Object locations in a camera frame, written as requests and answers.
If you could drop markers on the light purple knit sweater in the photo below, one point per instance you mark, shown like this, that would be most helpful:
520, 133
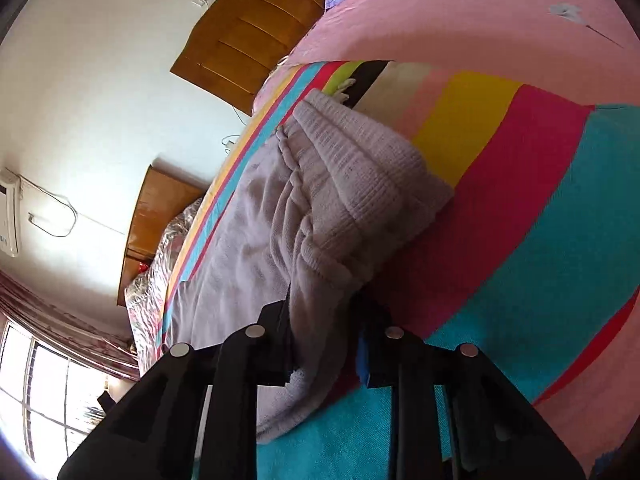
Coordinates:
320, 210

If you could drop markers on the white air conditioner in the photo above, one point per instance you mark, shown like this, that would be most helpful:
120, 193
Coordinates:
10, 210

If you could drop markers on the pink floral quilt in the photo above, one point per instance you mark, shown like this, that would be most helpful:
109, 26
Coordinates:
165, 260

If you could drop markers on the small red object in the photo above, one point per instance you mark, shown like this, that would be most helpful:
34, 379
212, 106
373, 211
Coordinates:
142, 267

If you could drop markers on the large window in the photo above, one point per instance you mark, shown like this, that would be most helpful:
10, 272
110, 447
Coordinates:
45, 390

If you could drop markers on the panelled wooden headboard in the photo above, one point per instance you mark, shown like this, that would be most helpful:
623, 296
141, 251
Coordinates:
240, 45

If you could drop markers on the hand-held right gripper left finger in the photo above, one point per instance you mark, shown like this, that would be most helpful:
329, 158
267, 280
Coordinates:
275, 330

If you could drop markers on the rainbow striped blanket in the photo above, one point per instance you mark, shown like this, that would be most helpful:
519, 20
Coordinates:
500, 240

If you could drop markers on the smooth wooden headboard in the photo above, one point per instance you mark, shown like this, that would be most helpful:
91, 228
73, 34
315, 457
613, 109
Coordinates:
150, 210

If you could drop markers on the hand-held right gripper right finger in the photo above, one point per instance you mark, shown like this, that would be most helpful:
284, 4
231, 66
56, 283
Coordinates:
363, 365

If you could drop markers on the pink bed sheet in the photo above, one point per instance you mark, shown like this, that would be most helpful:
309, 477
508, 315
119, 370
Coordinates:
475, 20

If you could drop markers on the pink floral curtain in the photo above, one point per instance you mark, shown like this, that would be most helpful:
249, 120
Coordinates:
65, 325

